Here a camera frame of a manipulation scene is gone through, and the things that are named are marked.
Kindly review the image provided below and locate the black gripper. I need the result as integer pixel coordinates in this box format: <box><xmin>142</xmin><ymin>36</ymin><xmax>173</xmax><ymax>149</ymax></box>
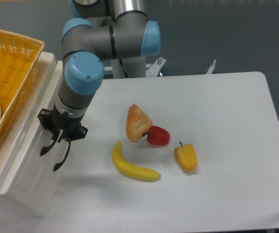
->
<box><xmin>37</xmin><ymin>105</ymin><xmax>88</xmax><ymax>143</ymax></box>

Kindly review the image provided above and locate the black top drawer handle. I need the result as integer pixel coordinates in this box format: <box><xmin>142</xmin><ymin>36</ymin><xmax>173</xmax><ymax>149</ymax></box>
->
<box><xmin>40</xmin><ymin>135</ymin><xmax>57</xmax><ymax>156</ymax></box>

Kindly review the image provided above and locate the black drawer handle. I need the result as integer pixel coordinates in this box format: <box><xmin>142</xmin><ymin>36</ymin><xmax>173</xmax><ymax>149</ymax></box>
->
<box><xmin>40</xmin><ymin>135</ymin><xmax>57</xmax><ymax>156</ymax></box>
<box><xmin>53</xmin><ymin>140</ymin><xmax>71</xmax><ymax>172</ymax></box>

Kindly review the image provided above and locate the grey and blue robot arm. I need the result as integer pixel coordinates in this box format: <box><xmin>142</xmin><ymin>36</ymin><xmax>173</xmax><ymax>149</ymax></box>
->
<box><xmin>38</xmin><ymin>0</ymin><xmax>161</xmax><ymax>143</ymax></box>

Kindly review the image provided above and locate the white drawer cabinet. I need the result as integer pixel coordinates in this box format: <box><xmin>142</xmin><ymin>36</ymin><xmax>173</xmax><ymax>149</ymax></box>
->
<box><xmin>0</xmin><ymin>51</ymin><xmax>83</xmax><ymax>217</ymax></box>

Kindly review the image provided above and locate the toy croissant pastry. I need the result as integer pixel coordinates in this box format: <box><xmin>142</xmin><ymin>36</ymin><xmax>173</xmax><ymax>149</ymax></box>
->
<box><xmin>126</xmin><ymin>104</ymin><xmax>153</xmax><ymax>142</ymax></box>

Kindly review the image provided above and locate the yellow woven basket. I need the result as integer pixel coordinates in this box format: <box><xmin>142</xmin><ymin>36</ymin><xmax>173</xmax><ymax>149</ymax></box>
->
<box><xmin>0</xmin><ymin>29</ymin><xmax>45</xmax><ymax>137</ymax></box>

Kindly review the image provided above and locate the yellow toy banana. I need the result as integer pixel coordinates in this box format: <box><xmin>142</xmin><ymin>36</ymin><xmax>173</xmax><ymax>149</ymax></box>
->
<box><xmin>111</xmin><ymin>141</ymin><xmax>161</xmax><ymax>182</ymax></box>

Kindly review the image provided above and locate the red toy bell pepper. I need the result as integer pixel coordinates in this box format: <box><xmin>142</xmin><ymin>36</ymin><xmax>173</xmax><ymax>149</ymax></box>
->
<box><xmin>142</xmin><ymin>126</ymin><xmax>171</xmax><ymax>146</ymax></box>

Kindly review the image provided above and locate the yellow toy bell pepper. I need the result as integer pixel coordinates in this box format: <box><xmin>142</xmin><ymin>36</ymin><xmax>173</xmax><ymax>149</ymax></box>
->
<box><xmin>174</xmin><ymin>141</ymin><xmax>197</xmax><ymax>173</ymax></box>

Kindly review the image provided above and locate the black lower drawer handle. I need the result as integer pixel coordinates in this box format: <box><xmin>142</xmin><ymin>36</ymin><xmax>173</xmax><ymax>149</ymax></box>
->
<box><xmin>53</xmin><ymin>140</ymin><xmax>71</xmax><ymax>172</ymax></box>

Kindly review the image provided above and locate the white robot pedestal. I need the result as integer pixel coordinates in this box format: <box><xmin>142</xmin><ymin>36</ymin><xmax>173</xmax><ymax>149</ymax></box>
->
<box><xmin>104</xmin><ymin>57</ymin><xmax>146</xmax><ymax>79</ymax></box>

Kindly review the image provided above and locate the white metal base frame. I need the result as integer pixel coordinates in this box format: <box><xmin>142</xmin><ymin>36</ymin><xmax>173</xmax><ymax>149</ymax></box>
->
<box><xmin>105</xmin><ymin>57</ymin><xmax>217</xmax><ymax>77</ymax></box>

